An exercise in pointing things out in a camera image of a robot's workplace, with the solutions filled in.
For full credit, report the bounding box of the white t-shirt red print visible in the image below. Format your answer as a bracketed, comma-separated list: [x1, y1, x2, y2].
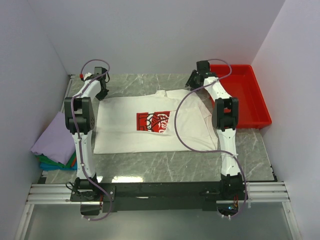
[93, 89, 218, 155]

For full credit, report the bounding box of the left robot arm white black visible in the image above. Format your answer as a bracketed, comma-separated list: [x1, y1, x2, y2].
[63, 66, 110, 181]

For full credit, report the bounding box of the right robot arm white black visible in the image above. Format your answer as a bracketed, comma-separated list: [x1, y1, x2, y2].
[186, 60, 243, 200]

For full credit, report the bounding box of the red plastic bin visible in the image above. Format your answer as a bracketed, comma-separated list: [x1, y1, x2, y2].
[210, 64, 272, 129]

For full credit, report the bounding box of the folded lavender t-shirt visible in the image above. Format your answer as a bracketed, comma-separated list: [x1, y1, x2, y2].
[30, 111, 96, 166]

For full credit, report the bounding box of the folded green t-shirt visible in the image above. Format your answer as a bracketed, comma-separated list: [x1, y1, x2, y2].
[34, 132, 95, 168]

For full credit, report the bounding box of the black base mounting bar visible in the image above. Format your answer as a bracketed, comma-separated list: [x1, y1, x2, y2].
[66, 179, 248, 216]

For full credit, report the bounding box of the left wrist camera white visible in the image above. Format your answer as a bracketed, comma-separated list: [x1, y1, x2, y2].
[79, 72, 93, 82]

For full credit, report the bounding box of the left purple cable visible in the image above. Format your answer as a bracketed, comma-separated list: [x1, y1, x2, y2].
[70, 59, 118, 222]

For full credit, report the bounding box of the purple cable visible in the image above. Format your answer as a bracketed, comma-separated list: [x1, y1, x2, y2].
[174, 58, 251, 221]
[70, 59, 118, 222]

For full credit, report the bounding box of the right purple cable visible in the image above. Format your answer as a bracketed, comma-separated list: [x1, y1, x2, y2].
[174, 58, 251, 221]

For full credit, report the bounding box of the aluminium rail frame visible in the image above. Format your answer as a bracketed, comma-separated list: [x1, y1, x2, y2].
[15, 180, 302, 240]

